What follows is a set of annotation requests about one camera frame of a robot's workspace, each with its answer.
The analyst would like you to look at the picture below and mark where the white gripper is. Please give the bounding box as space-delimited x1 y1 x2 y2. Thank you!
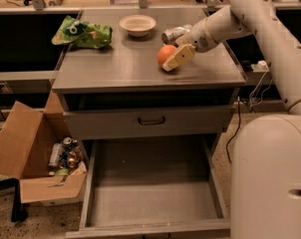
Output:
161 18 219 72

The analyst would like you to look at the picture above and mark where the orange fruit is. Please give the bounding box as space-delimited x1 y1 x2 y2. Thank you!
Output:
156 45 176 67

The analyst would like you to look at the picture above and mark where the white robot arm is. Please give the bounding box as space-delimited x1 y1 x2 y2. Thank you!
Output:
161 0 301 239

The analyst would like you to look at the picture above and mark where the closed grey top drawer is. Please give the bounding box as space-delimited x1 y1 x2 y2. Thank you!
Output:
64 106 234 140

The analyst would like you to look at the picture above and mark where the grey drawer cabinet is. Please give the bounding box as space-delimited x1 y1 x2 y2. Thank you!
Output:
52 7 248 239

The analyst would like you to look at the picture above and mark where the open grey middle drawer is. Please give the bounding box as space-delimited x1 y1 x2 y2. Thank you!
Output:
66 136 230 239

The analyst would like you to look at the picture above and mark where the crushed silver soda can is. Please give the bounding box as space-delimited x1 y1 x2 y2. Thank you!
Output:
161 25 192 45

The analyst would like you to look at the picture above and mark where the white paper bowl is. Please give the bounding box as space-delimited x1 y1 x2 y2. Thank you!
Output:
120 15 156 37

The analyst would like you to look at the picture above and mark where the white power strip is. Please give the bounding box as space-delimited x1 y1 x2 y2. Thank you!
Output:
257 61 268 70

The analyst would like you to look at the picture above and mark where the green chip bag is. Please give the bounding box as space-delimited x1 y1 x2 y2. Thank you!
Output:
52 16 113 50

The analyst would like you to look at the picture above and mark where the cardboard box with trash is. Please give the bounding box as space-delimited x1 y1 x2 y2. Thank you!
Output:
0 93 86 206

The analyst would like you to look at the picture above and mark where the black stool leg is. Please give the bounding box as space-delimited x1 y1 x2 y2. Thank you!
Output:
0 178 28 222

